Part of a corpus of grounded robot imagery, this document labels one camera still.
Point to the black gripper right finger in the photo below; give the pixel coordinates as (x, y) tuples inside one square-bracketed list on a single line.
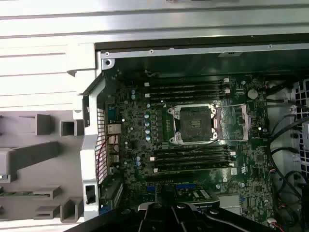
[(183, 217)]

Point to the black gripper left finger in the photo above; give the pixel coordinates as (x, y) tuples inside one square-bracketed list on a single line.
[(149, 217)]

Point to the metal socket cover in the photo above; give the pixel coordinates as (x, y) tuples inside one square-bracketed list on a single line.
[(244, 124)]

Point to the CPU socket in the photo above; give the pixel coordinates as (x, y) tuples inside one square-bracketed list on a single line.
[(193, 123)]

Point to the silver chipset heatsink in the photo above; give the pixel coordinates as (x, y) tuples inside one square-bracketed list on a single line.
[(229, 201)]

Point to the black RAM slot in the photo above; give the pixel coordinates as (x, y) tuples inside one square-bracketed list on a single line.
[(193, 167), (193, 156), (193, 150), (193, 161), (186, 88), (186, 93), (186, 98), (186, 82)]

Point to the black open PC case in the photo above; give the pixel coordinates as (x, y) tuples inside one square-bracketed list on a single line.
[(91, 145)]

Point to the green motherboard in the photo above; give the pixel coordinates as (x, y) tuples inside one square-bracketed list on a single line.
[(253, 154)]

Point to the grey parts rack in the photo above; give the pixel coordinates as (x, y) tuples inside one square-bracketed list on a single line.
[(48, 174)]

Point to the round coin battery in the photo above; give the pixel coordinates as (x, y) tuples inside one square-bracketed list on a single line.
[(253, 93)]

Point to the metal drive cage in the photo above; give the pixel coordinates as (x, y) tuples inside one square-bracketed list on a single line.
[(301, 96)]

